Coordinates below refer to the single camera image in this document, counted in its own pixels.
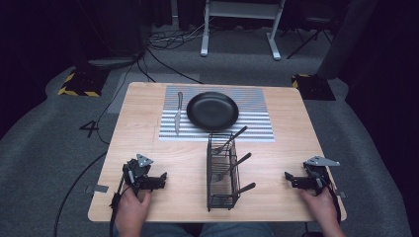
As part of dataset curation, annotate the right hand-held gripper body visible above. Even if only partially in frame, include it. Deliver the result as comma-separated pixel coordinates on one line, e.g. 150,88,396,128
302,155,341,196

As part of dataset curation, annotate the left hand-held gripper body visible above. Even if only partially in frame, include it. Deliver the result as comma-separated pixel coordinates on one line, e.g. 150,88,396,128
123,153,156,193

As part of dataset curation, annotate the person's right hand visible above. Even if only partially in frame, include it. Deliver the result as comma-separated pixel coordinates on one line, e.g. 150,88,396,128
299,187,340,226

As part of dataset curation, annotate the person's left hand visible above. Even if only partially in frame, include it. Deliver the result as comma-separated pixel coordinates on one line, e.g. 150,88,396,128
115,187,153,229

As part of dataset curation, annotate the silver table knife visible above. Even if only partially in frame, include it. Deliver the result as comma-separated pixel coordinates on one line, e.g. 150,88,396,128
174,91,184,136

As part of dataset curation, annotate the grey striped placemat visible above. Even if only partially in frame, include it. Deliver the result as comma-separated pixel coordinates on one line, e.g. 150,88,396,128
158,85,276,143

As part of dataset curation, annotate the black round plate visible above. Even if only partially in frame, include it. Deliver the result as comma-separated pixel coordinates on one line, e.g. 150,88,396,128
186,91,240,132

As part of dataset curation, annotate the black yellow-striped floor plate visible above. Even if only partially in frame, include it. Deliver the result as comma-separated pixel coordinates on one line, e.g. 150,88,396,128
57,66,111,98
291,73,337,102

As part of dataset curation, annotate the dark flat stand base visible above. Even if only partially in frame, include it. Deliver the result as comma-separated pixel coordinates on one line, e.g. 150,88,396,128
87,56,137,69

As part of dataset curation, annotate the black tripod stand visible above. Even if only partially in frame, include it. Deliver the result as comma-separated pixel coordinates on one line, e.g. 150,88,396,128
286,14,334,60

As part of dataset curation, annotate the right hand-held gripper cable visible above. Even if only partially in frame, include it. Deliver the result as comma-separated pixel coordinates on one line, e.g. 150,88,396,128
324,182,343,225

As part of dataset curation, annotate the hand-held gripper cable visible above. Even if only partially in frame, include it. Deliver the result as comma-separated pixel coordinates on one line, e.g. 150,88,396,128
109,171,133,237
324,182,343,225

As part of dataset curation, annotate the left hand-held gripper cable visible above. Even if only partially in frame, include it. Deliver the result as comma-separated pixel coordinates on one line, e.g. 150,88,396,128
109,171,133,237

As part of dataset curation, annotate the black-handled fork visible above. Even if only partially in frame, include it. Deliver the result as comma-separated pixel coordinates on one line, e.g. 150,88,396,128
211,125,248,155
229,182,257,199
212,151,253,183

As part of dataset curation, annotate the black wire cutlery rack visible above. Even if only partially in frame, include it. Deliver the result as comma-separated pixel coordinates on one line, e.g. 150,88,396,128
206,131,242,212

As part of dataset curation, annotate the black floor cable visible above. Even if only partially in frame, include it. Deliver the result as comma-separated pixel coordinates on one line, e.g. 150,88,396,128
52,52,147,237

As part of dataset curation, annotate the bundle of floor cables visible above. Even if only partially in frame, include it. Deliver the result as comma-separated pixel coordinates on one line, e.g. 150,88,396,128
136,19,207,85

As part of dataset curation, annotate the grey upright post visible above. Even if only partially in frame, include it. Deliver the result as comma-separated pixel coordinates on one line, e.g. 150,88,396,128
316,0,378,80

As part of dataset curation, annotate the white desk frame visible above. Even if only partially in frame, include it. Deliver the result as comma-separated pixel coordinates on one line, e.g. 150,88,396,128
200,0,288,61

